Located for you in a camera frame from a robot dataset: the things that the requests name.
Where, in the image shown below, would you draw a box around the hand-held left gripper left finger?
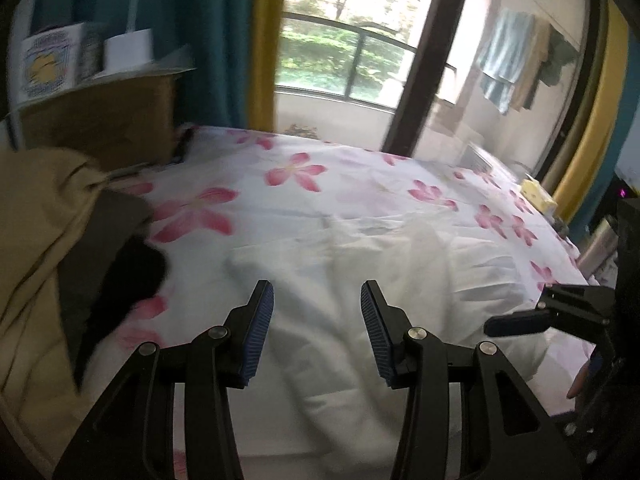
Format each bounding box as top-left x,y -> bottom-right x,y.
52,280 -> 276,480

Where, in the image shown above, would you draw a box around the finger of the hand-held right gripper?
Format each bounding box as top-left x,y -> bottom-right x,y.
484,309 -> 557,338

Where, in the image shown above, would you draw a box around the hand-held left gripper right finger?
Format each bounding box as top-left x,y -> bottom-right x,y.
360,280 -> 583,480

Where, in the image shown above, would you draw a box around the white shirt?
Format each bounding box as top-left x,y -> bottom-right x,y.
220,212 -> 548,480

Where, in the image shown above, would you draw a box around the person's right hand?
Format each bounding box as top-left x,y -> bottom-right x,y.
567,364 -> 593,401

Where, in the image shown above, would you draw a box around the stainless steel thermos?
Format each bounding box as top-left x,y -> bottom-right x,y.
577,214 -> 620,278

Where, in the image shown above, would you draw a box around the yellow tissue box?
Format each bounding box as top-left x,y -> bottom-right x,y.
520,177 -> 560,213

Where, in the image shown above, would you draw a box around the floral bedsheet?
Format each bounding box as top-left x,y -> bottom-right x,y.
85,125 -> 593,480

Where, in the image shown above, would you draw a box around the grey radiator unit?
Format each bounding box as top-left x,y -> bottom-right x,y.
457,141 -> 521,181

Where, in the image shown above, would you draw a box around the teal curtain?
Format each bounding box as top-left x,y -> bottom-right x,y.
37,0 -> 261,131
570,125 -> 638,246

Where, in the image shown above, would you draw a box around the dark grey cloth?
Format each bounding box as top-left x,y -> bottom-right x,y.
57,192 -> 156,393

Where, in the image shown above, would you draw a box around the dried plant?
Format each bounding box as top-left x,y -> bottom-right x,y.
282,122 -> 321,140

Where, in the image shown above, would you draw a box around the yellow curtain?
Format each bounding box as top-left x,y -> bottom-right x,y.
552,7 -> 632,221
247,0 -> 293,133

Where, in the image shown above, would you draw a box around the cardboard box on balcony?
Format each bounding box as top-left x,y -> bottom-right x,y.
430,97 -> 468,133

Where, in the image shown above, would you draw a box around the beige cloth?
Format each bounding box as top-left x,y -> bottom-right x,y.
0,147 -> 108,461

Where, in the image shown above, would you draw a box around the beige hanging garment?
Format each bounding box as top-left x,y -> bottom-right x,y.
510,17 -> 553,112

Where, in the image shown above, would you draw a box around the light blue hanging towel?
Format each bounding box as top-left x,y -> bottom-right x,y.
475,7 -> 537,116

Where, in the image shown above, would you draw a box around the dark hanging garment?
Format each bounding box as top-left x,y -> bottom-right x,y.
539,27 -> 581,88

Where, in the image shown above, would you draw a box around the brown cardboard box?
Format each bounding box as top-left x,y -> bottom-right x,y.
17,72 -> 196,173

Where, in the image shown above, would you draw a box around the black balcony railing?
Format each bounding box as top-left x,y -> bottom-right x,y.
277,10 -> 458,108

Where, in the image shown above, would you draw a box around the white desk lamp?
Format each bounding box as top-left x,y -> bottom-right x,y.
102,0 -> 157,72

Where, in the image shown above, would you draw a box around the printed white box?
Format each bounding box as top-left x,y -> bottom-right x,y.
19,22 -> 101,106

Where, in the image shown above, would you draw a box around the black window frame post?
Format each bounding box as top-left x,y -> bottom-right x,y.
382,0 -> 476,157

